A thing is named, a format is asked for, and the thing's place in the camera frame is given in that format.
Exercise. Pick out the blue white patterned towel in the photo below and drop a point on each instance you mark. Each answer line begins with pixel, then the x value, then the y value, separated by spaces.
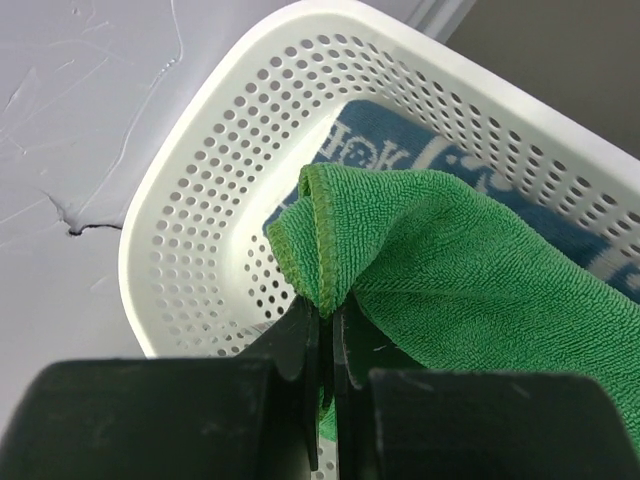
pixel 367 135

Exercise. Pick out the green microfiber towel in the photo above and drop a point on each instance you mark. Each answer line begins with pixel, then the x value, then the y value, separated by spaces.
pixel 455 279

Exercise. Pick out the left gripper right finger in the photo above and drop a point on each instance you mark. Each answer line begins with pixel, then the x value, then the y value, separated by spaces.
pixel 398 420

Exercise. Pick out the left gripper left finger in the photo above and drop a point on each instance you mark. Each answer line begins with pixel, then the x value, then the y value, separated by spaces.
pixel 250 416

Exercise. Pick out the white perforated plastic basket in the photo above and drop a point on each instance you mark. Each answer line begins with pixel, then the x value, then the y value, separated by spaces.
pixel 197 275

